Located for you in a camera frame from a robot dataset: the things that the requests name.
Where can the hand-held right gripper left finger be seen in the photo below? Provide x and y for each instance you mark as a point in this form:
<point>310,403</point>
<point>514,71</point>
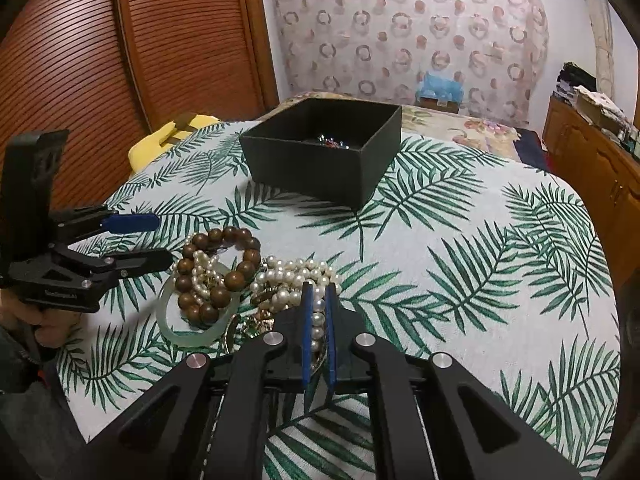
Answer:
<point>306,310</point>

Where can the dark blue bed sheet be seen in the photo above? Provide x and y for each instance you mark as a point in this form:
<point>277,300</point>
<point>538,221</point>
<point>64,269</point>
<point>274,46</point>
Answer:
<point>530,147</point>

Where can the black cardboard box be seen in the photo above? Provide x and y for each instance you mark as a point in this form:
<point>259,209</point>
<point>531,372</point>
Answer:
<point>310,170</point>

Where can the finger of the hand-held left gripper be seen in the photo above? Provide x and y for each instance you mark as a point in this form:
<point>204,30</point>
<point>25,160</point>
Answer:
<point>140,262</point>
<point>130,223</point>

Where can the wooden cabinet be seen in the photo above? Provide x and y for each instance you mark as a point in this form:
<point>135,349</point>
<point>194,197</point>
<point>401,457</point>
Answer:
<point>585,160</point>

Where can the person's left hand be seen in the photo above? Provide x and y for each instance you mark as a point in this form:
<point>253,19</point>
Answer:
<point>50,327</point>

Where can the metal bangle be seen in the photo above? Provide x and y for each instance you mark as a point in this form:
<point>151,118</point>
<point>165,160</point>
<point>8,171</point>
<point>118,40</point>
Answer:
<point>231,335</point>

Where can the pale green jade bangle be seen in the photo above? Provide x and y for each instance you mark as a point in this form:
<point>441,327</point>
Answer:
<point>167,327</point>

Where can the wooden louvred wardrobe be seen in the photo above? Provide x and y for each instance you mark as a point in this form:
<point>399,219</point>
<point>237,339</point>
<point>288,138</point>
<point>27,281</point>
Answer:
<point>175,35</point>

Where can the floral blanket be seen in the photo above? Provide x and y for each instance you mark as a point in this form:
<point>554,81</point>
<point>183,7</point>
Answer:
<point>450,130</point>

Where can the small cardboard box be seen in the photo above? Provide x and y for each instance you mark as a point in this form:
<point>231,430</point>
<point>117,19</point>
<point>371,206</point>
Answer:
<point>440,106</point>

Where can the pile of dark clothes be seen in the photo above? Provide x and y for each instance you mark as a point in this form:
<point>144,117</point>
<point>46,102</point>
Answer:
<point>575,77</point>

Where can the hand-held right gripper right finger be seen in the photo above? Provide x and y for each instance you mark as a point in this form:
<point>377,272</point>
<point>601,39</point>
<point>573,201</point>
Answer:
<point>331,320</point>

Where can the yellow plush toy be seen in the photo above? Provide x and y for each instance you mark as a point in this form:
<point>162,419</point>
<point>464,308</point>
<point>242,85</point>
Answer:
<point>150,152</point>

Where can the cream side curtain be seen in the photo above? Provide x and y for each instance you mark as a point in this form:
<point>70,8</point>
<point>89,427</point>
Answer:
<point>602,50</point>

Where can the blue plastic bag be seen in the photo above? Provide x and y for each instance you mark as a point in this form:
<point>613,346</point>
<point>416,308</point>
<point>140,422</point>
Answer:
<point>440,87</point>

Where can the leaf print tablecloth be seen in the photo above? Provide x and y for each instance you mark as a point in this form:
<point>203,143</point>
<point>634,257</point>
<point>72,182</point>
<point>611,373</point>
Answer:
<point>450,220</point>

